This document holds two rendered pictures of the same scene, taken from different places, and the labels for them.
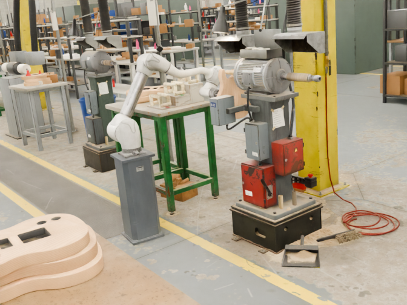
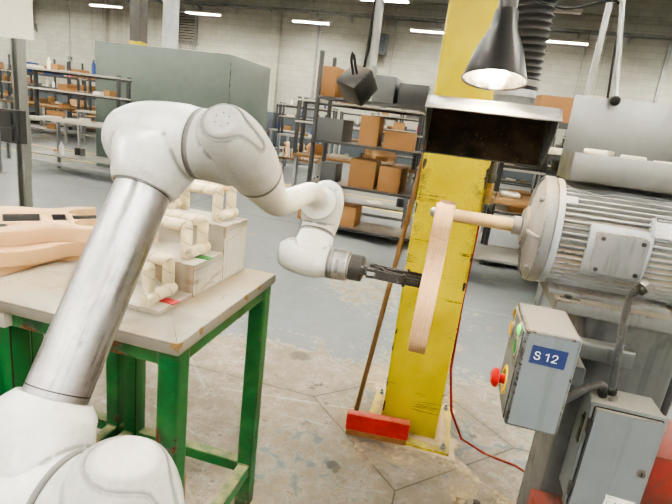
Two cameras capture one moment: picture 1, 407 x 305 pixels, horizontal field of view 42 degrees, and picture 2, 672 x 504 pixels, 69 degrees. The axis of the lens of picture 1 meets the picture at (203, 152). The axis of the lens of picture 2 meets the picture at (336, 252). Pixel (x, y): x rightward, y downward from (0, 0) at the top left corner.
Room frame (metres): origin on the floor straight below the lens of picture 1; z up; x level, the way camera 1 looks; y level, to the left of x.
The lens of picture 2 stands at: (3.41, 0.74, 1.45)
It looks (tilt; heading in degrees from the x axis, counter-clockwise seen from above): 15 degrees down; 319
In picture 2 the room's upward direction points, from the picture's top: 7 degrees clockwise
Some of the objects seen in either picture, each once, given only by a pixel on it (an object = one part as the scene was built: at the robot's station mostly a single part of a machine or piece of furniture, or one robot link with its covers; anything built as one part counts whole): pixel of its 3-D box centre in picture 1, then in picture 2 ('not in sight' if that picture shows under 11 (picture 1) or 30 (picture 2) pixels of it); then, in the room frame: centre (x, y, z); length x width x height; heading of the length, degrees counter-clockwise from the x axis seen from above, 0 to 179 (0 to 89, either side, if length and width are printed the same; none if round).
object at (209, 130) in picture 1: (211, 153); (251, 404); (4.68, -0.08, 0.45); 0.05 x 0.05 x 0.90; 36
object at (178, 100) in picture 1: (175, 98); (168, 265); (4.74, 0.21, 0.98); 0.27 x 0.16 x 0.09; 35
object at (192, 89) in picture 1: (188, 92); (197, 241); (4.82, 0.08, 1.02); 0.27 x 0.15 x 0.17; 35
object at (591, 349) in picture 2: (251, 108); (599, 351); (3.76, -0.38, 1.02); 0.13 x 0.04 x 0.04; 36
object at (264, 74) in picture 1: (261, 75); (612, 242); (3.82, -0.47, 1.25); 0.41 x 0.27 x 0.26; 36
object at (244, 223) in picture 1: (276, 219); not in sight; (3.77, -0.52, 0.12); 0.61 x 0.51 x 0.25; 126
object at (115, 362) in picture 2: (178, 144); (116, 368); (5.13, 0.24, 0.45); 0.05 x 0.05 x 0.90; 36
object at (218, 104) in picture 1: (231, 114); (565, 379); (3.75, -0.23, 0.99); 0.24 x 0.21 x 0.26; 36
